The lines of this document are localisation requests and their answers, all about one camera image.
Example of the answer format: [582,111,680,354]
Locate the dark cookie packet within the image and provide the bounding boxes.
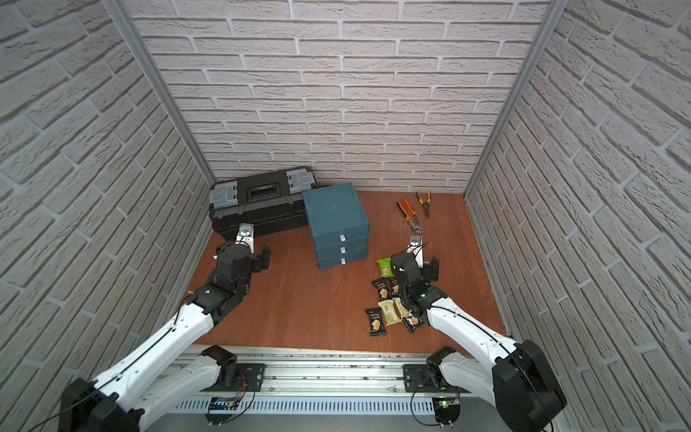
[372,277,392,302]
[402,315,423,333]
[365,307,387,337]

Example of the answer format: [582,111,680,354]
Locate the beige cookie packet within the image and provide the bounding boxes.
[378,299,401,326]
[393,297,413,323]

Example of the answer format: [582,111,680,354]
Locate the teal bottom drawer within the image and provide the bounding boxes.
[318,248,368,270]

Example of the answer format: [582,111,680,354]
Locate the teal drawer cabinet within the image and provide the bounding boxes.
[301,182,371,271]

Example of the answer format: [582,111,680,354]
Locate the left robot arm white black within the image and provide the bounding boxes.
[54,236,271,431]

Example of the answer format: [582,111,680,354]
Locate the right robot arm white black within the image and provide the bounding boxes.
[390,246,568,431]

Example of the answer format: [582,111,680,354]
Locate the black plastic toolbox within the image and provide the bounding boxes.
[209,167,317,240]

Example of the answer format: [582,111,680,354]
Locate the right controller board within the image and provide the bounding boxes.
[432,398,461,427]

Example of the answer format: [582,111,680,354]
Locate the controller board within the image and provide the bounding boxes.
[432,398,461,427]
[205,397,247,426]

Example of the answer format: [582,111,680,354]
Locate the left controller board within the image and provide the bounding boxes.
[205,397,247,426]

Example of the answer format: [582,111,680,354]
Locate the right corner aluminium profile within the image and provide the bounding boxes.
[462,0,570,199]

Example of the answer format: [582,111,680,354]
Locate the corner aluminium profile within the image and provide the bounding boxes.
[104,0,216,185]
[462,0,570,199]

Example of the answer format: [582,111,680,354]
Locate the left corner aluminium profile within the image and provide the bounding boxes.
[104,0,216,185]

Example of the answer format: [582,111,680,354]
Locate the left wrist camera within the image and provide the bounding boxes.
[235,223,255,253]

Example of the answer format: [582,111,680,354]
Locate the orange handled pliers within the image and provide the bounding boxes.
[397,197,425,234]

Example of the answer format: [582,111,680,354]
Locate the yellow handled pliers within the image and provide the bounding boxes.
[416,192,431,219]

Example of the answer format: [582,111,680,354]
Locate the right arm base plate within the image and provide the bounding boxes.
[402,364,453,393]

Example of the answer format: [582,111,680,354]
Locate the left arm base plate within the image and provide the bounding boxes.
[228,363,266,392]

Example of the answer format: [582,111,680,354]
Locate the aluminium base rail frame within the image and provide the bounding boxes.
[94,345,573,432]

